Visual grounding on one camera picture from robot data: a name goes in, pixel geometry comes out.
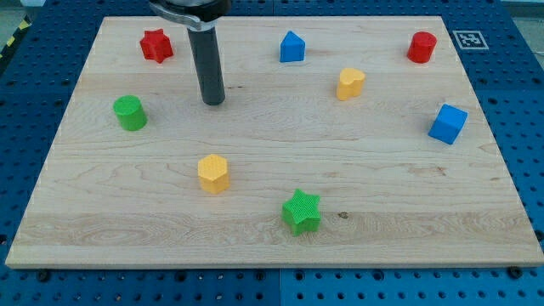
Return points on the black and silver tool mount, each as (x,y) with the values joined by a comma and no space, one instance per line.
(196,15)

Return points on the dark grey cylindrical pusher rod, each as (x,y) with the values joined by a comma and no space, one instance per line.
(204,47)

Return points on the yellow heart block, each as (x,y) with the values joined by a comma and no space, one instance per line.
(350,83)

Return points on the blue cube block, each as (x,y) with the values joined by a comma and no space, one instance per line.
(448,124)

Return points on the red star block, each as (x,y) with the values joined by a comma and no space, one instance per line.
(156,46)

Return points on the blue triangular prism block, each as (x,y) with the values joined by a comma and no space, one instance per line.
(292,48)

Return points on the green cylinder block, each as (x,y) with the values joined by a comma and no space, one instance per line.
(130,113)

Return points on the yellow hexagon block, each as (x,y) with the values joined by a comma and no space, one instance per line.
(213,173)

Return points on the light wooden board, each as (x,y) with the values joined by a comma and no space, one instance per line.
(390,195)

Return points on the green star block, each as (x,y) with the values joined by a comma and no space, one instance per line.
(301,213)

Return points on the red cylinder block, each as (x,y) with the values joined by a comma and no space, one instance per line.
(422,46)

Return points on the black and white fiducial tag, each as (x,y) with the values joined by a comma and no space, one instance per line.
(470,40)

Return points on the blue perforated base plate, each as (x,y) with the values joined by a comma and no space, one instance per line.
(39,80)

